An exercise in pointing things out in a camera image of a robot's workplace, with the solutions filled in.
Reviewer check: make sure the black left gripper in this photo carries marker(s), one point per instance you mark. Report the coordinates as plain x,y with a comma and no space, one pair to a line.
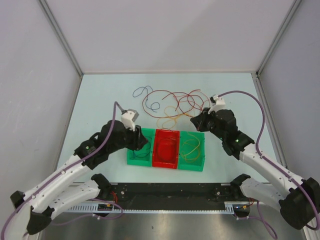
138,139

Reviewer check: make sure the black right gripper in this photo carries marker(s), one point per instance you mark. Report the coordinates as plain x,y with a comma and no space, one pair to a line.
199,121

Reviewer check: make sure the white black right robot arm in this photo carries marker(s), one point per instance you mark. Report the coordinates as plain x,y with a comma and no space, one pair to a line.
297,199

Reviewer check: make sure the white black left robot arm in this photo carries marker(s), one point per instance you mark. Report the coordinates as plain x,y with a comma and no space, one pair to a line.
36,208

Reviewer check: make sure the left green plastic bin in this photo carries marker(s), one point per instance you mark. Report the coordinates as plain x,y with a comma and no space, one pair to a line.
143,157

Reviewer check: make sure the green plastic bin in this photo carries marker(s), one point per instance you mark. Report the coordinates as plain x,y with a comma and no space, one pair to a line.
191,151
143,157

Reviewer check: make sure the red plastic bin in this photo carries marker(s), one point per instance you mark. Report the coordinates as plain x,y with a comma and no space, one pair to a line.
166,149

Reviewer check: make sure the right green plastic bin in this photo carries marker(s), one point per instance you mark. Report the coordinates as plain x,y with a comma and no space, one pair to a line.
191,151

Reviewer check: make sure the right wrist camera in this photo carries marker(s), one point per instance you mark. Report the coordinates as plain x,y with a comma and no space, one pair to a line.
217,104

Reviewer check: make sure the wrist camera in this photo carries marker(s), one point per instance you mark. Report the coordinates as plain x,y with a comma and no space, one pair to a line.
128,118
217,104

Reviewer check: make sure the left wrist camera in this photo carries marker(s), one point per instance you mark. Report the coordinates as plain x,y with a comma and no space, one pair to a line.
128,118

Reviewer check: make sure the slotted cable duct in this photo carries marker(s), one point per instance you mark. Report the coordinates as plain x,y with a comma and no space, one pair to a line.
191,208

